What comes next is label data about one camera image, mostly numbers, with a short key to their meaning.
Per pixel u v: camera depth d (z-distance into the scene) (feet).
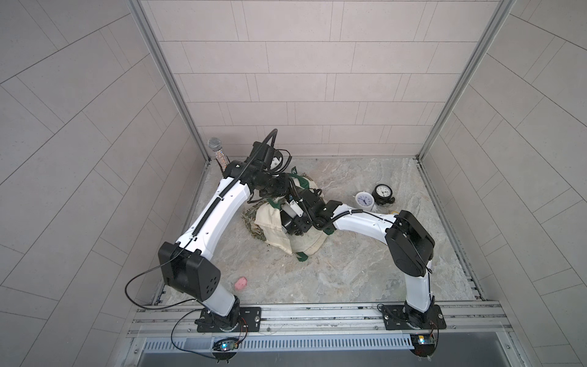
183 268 1.31
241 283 2.52
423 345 2.23
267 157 1.97
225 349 2.12
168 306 1.43
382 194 3.25
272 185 2.10
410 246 1.57
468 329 2.31
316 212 2.22
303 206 2.24
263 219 2.51
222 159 2.84
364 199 3.24
